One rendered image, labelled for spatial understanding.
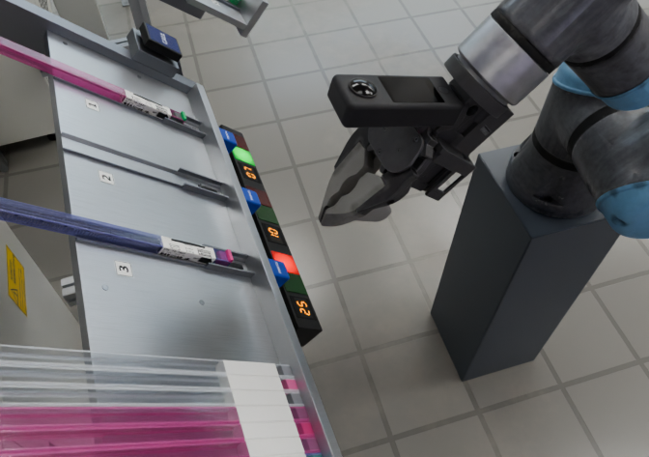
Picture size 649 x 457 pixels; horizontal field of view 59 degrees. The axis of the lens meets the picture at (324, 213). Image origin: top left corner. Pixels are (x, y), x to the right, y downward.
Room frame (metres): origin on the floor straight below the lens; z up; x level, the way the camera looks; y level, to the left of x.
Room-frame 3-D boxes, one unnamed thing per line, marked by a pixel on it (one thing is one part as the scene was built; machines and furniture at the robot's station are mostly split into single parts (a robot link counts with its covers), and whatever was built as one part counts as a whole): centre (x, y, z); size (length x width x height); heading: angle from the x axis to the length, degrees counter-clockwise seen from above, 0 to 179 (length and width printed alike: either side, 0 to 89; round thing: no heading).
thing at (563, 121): (0.60, -0.37, 0.72); 0.13 x 0.12 x 0.14; 9
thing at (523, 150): (0.60, -0.36, 0.60); 0.15 x 0.15 x 0.10
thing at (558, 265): (0.60, -0.36, 0.28); 0.18 x 0.18 x 0.55; 16
